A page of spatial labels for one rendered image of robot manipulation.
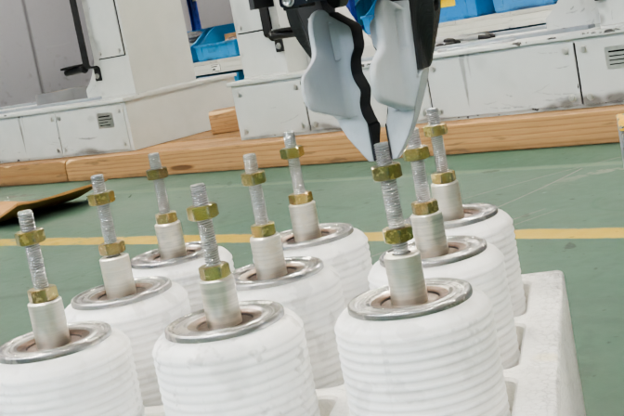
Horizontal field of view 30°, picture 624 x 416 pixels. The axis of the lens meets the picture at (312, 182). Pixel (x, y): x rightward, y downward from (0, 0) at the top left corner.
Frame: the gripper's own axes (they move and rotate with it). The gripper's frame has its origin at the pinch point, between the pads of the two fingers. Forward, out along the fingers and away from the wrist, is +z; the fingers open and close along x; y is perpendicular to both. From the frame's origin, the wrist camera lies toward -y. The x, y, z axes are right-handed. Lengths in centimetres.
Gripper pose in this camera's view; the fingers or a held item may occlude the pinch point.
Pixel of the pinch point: (386, 135)
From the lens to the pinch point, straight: 69.5
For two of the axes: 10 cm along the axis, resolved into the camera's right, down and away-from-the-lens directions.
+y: -4.4, 2.1, -8.7
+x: 8.8, -1.0, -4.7
